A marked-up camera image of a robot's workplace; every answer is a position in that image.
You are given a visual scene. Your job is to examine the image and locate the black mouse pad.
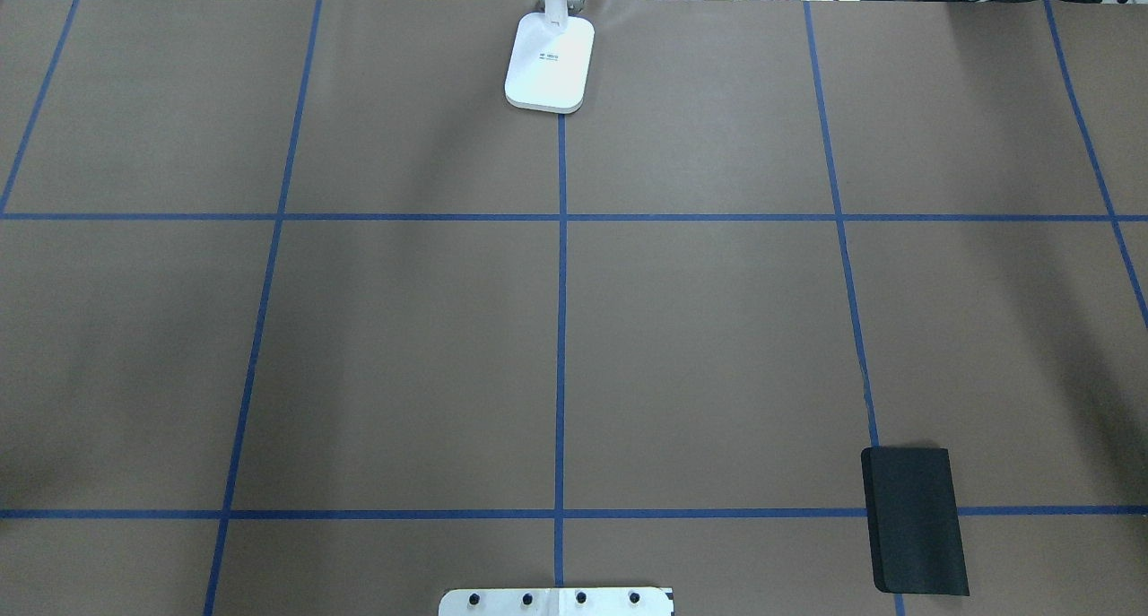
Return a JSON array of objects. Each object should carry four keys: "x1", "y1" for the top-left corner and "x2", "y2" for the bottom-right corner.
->
[{"x1": 860, "y1": 446, "x2": 970, "y2": 598}]

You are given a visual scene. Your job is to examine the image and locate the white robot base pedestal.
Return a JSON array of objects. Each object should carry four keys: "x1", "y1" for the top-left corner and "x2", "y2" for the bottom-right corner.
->
[{"x1": 439, "y1": 586, "x2": 675, "y2": 615}]

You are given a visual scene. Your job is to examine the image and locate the white desk lamp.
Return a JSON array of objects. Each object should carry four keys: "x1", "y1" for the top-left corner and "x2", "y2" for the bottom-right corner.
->
[{"x1": 504, "y1": 0, "x2": 597, "y2": 115}]

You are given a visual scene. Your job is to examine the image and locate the blue tape grid lines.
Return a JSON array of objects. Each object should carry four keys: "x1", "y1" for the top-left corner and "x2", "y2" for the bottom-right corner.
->
[{"x1": 3, "y1": 0, "x2": 1145, "y2": 615}]

